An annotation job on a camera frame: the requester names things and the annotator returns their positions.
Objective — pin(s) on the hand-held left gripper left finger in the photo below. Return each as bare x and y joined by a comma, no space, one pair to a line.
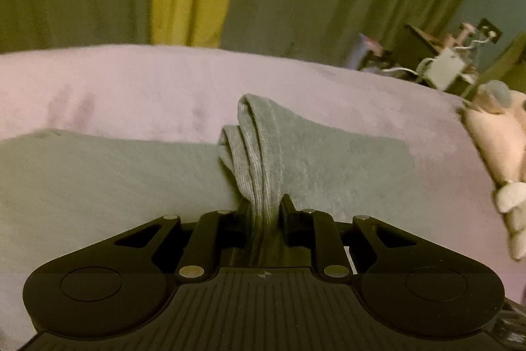
234,225

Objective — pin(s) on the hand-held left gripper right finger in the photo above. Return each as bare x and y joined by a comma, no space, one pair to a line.
289,223

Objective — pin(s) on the grey sweat pants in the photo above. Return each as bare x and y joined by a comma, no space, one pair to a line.
123,178

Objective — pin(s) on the purple fleece blanket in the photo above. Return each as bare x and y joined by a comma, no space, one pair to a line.
164,88

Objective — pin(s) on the purple printed item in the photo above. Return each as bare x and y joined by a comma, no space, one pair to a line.
365,51

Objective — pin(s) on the white box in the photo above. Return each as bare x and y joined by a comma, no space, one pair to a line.
446,67

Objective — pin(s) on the dark nightstand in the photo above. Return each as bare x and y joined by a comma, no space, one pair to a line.
419,42

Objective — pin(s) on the pink plush toy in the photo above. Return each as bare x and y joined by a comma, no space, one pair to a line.
499,137

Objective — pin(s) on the pink figurine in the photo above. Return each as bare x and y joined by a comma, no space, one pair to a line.
464,34

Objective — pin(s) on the black wall socket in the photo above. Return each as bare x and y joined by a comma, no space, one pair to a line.
491,30

